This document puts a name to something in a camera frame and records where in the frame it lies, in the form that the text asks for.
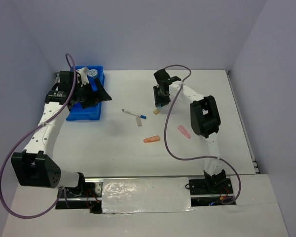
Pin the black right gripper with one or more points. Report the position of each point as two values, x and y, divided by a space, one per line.
159 100

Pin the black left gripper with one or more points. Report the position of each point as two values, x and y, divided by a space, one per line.
100 96

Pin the blue jar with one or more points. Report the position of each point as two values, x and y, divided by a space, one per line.
94 83
93 73

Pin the pink pen cap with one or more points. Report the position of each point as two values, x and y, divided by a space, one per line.
184 132

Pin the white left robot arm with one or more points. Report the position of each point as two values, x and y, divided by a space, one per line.
73 92

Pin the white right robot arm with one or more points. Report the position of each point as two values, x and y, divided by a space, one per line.
204 115

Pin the blue plastic divided bin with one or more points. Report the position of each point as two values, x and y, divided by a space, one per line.
91 113

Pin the white marker blue cap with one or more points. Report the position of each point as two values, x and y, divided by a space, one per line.
134 114

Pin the grey eraser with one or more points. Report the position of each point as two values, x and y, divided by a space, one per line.
138 121

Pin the orange pen cap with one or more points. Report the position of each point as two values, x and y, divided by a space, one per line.
152 139

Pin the silver foil tape sheet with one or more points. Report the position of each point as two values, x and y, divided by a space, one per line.
145 195

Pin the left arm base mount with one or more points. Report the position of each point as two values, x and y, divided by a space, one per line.
86 195

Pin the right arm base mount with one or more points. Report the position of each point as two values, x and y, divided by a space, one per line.
211 190

